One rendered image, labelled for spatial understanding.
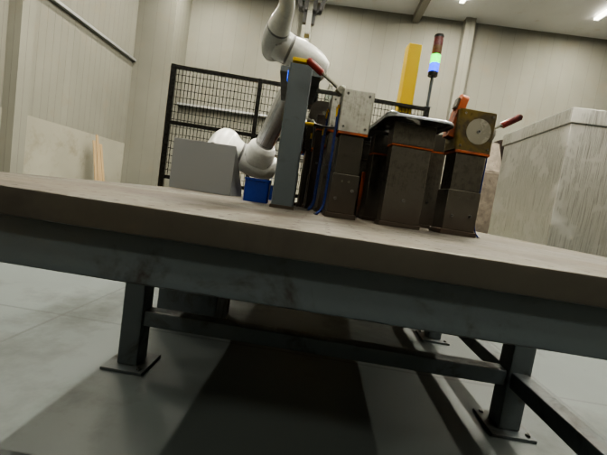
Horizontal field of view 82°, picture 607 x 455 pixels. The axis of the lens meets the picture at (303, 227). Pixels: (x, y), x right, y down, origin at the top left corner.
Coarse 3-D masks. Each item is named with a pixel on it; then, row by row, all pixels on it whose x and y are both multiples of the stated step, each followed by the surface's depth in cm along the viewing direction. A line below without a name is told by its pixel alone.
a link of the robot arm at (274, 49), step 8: (264, 32) 151; (264, 40) 152; (272, 40) 149; (280, 40) 149; (288, 40) 152; (264, 48) 156; (272, 48) 153; (280, 48) 152; (288, 48) 152; (264, 56) 161; (272, 56) 158; (280, 56) 155
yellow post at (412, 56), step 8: (408, 48) 261; (416, 48) 261; (408, 56) 261; (416, 56) 261; (408, 64) 261; (416, 64) 262; (408, 72) 262; (416, 72) 262; (400, 80) 270; (408, 80) 263; (400, 88) 267; (408, 88) 263; (400, 96) 264; (408, 96) 264; (408, 112) 265
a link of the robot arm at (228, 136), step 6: (216, 132) 191; (222, 132) 189; (228, 132) 190; (234, 132) 193; (210, 138) 188; (216, 138) 185; (222, 138) 186; (228, 138) 187; (234, 138) 190; (228, 144) 186; (234, 144) 187; (240, 144) 190; (240, 150) 188
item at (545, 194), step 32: (544, 128) 474; (576, 128) 423; (512, 160) 556; (544, 160) 468; (576, 160) 425; (512, 192) 539; (544, 192) 456; (576, 192) 428; (512, 224) 524; (544, 224) 445; (576, 224) 430
